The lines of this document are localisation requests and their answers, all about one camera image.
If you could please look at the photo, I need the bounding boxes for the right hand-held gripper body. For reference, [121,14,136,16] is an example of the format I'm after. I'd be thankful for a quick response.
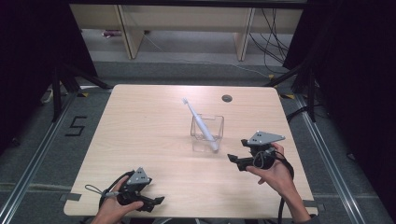
[240,130,287,171]

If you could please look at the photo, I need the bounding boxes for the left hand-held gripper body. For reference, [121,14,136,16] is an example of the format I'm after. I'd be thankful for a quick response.
[117,167,153,206]

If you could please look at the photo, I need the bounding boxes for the clear plastic holder box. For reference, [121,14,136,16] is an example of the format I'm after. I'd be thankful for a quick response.
[190,113,225,153]

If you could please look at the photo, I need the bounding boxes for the white electric toothbrush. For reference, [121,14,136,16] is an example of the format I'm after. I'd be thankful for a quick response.
[181,97,220,153]

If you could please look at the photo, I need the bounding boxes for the person's right hand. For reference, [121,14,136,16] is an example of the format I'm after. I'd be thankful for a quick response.
[245,142,296,198]

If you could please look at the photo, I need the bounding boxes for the person's left hand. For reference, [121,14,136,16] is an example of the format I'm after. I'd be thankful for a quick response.
[90,175,145,224]

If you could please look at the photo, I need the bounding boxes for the black metal stand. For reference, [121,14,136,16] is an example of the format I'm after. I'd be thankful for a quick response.
[264,61,318,123]
[50,63,114,123]

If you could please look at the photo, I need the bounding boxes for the light wooden shelf unit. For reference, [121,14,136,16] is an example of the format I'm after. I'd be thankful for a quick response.
[69,4,304,62]

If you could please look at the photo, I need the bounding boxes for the small purple object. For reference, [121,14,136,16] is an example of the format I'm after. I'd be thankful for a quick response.
[102,29,123,39]

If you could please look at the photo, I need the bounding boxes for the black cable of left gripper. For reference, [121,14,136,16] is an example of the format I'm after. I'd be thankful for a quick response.
[98,169,137,209]

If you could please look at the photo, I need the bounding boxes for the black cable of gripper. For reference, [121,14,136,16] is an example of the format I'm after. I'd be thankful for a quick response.
[275,154,295,224]
[98,169,137,209]

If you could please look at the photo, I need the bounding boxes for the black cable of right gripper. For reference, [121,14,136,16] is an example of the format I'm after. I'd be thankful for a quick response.
[275,154,295,224]

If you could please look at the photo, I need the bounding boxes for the grey plug with thin cable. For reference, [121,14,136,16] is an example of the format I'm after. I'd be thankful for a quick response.
[84,184,120,198]

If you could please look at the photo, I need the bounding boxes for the metal floor rail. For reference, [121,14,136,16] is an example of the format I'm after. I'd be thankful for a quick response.
[294,93,369,224]
[0,92,79,224]

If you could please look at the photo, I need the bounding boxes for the bundle of black cables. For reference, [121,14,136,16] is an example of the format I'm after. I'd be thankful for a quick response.
[247,7,291,75]

